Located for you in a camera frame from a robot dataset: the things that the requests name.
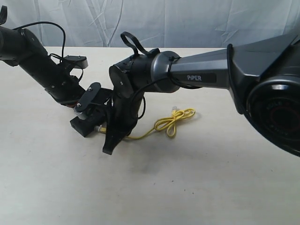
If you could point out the small black box device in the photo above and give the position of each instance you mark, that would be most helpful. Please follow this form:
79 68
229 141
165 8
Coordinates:
90 121

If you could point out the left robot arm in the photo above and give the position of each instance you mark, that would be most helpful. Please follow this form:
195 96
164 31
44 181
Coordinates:
20 47

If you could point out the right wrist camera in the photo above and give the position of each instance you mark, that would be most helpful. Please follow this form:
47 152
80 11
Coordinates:
85 101

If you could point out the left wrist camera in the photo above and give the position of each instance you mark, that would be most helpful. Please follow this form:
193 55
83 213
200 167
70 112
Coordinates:
79 62

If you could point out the right robot arm Piper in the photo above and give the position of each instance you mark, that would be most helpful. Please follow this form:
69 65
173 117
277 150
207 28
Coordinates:
263 79

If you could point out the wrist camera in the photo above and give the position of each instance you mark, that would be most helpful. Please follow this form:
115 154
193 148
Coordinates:
79 62
85 101

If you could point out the grey backdrop cloth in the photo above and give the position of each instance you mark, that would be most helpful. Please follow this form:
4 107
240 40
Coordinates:
156 23

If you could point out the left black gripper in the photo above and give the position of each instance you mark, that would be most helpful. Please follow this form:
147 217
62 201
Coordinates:
63 87

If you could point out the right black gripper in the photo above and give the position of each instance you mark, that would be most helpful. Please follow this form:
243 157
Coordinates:
122 115

